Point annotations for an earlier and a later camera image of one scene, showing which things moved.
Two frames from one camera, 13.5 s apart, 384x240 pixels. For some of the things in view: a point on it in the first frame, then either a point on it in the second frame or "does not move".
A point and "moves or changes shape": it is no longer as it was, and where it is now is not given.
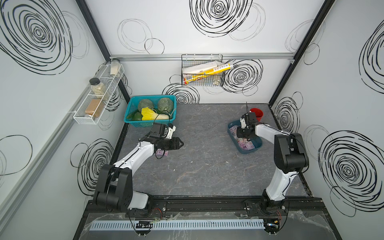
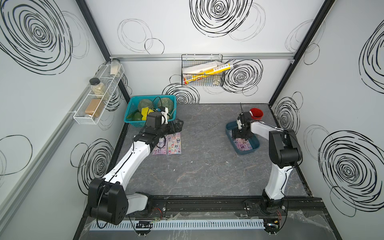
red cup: (259, 113) does not move
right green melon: (165, 104) does not move
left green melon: (144, 103) does not move
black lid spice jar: (98, 88) does not move
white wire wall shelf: (102, 89) does not move
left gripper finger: (176, 145) to (178, 127)
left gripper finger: (176, 144) to (179, 123)
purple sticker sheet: (245, 144) moves or changes shape
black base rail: (212, 210) does not move
